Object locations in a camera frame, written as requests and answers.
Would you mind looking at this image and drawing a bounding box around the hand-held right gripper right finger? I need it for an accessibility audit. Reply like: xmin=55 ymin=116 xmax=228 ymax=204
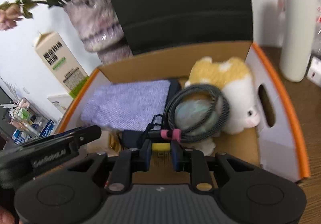
xmin=171 ymin=140 xmax=255 ymax=193

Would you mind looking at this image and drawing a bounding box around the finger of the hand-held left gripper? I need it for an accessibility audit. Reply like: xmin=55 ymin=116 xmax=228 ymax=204
xmin=53 ymin=124 xmax=102 ymax=150

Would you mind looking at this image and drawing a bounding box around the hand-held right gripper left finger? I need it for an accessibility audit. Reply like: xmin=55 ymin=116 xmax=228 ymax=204
xmin=66 ymin=139 xmax=153 ymax=193

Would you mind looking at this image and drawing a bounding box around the small yellow block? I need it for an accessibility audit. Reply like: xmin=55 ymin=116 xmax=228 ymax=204
xmin=151 ymin=142 xmax=172 ymax=152

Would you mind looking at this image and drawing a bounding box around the iridescent plastic bag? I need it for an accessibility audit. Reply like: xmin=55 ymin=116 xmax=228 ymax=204
xmin=174 ymin=100 xmax=216 ymax=132

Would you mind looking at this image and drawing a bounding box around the purple linen pouch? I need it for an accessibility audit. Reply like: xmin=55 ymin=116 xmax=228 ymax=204
xmin=80 ymin=79 xmax=172 ymax=132

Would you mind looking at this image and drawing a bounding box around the black white braided cable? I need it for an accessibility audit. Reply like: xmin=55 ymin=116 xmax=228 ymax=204
xmin=148 ymin=83 xmax=231 ymax=144

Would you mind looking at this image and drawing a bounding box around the white and yellow plush toy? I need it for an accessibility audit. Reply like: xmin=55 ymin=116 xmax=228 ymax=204
xmin=184 ymin=56 xmax=262 ymax=135

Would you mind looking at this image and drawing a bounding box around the red cardboard box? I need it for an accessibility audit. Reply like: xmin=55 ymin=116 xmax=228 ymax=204
xmin=54 ymin=41 xmax=311 ymax=184

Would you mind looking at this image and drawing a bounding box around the white milk carton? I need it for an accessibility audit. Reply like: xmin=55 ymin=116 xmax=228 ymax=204
xmin=33 ymin=31 xmax=90 ymax=100

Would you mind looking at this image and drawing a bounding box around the purple ribbed vase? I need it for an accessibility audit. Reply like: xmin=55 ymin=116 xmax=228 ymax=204
xmin=63 ymin=0 xmax=133 ymax=64

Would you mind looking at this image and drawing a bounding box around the black paper bag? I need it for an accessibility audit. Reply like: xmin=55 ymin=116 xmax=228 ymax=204
xmin=97 ymin=0 xmax=254 ymax=55

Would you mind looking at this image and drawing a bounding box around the white charger block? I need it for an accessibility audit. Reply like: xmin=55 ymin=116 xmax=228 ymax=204
xmin=306 ymin=56 xmax=321 ymax=85

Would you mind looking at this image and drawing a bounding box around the white thermos bottle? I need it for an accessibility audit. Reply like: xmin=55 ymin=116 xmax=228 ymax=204
xmin=279 ymin=0 xmax=319 ymax=83

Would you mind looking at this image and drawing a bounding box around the wire storage rack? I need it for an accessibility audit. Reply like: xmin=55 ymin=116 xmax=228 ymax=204
xmin=0 ymin=98 xmax=60 ymax=145

